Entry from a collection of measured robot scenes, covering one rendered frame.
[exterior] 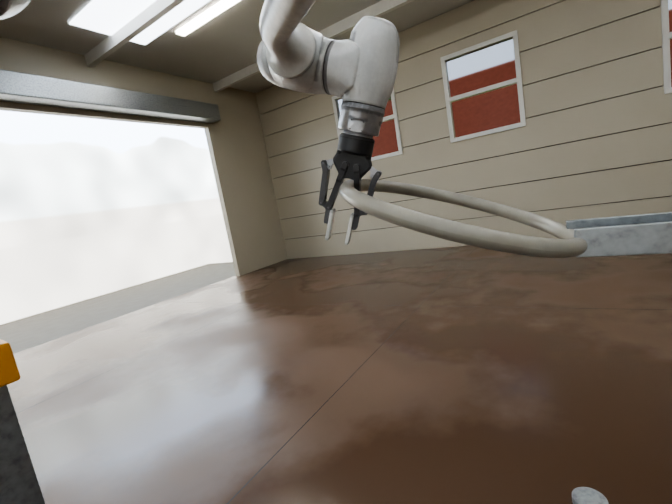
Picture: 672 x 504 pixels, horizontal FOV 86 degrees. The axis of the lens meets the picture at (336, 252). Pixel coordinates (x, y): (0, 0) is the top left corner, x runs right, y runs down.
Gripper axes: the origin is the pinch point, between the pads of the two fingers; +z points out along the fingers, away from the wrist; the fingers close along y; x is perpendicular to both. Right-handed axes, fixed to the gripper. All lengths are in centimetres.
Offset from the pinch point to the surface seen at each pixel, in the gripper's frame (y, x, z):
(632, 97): 294, 536, -142
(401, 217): 12.4, -22.1, -9.3
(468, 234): 22.4, -24.4, -9.5
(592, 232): 44.2, -12.0, -12.0
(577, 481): 105, 48, 91
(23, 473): -48, -35, 55
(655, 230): 52, -14, -15
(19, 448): -50, -34, 50
